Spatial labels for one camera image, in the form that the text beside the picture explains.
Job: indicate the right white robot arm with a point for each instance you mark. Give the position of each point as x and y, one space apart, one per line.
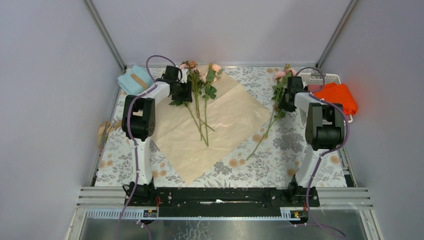
324 132

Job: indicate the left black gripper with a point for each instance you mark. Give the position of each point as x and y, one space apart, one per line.
185 94

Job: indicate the orange folded cloth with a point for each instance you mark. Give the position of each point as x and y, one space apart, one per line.
339 93

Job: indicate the tan ribbon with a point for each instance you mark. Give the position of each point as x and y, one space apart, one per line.
106 129

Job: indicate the white plastic basket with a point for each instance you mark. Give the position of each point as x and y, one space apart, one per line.
313 81

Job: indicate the light blue folded towel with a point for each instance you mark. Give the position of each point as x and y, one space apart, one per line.
145 74

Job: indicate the pink fake flower bunch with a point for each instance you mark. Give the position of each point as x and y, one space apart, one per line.
281 80

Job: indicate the tan wrapping paper sheet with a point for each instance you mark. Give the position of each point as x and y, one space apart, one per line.
234 115

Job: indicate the pink flower stem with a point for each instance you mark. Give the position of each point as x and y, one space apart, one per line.
195 96
212 75

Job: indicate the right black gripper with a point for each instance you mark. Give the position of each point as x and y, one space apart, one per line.
288 108

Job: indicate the floral patterned table mat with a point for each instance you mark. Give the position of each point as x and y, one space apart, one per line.
276 160

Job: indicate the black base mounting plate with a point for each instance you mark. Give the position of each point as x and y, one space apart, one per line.
191 202

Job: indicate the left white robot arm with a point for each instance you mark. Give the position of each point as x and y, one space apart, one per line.
139 123

